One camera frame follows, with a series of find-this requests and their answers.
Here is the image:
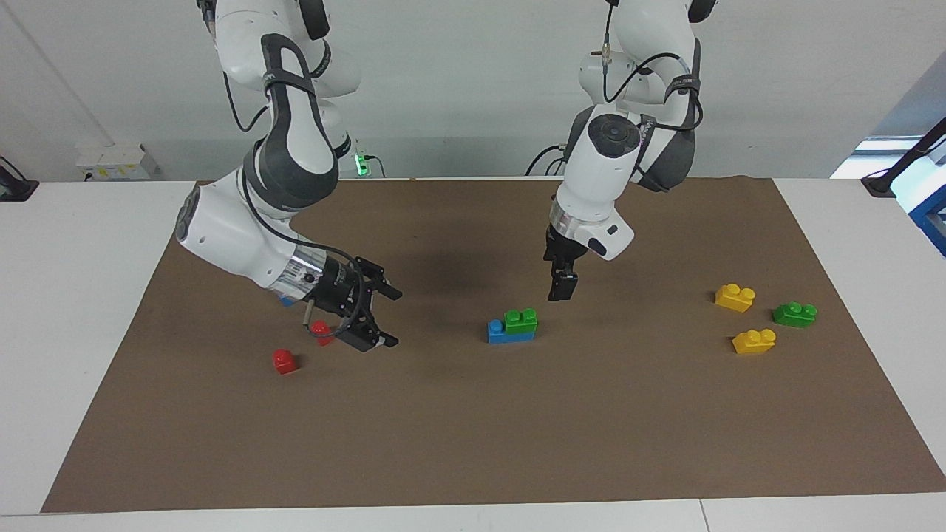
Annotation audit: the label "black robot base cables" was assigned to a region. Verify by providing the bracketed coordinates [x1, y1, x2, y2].
[525, 144, 568, 178]

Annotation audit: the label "yellow two-stud toy block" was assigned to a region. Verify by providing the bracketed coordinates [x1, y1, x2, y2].
[715, 284, 756, 312]
[732, 329, 777, 355]

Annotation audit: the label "blue and white frame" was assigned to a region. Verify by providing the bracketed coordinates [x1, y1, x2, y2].
[898, 151, 946, 256]

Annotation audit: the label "brown paper table mat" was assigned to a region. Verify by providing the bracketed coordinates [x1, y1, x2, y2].
[41, 176, 946, 514]

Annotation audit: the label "white power strip box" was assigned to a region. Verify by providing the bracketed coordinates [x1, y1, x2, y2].
[76, 143, 160, 180]

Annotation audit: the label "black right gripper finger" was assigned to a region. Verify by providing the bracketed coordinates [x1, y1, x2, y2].
[336, 314, 400, 352]
[355, 256, 404, 301]

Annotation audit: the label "black angled stand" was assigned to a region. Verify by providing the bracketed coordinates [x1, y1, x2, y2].
[861, 118, 946, 198]

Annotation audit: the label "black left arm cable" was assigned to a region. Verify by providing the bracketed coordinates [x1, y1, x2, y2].
[602, 0, 704, 134]

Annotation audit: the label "black clamp mount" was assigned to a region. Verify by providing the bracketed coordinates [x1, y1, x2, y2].
[0, 157, 39, 202]

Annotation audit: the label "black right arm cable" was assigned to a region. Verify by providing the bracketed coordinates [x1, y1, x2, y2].
[224, 44, 370, 337]

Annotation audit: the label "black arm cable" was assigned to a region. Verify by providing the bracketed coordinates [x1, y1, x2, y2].
[224, 44, 370, 337]
[602, 0, 704, 134]

